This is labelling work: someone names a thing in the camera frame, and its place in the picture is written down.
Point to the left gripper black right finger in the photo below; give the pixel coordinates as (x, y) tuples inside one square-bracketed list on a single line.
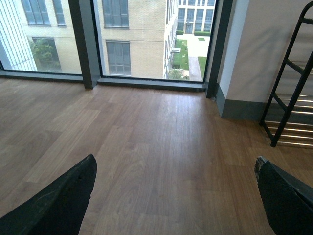
[(288, 202)]

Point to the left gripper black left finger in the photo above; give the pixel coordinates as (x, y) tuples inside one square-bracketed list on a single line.
[(59, 208)]

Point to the black metal shoe rack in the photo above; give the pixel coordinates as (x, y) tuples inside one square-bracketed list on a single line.
[(288, 115)]

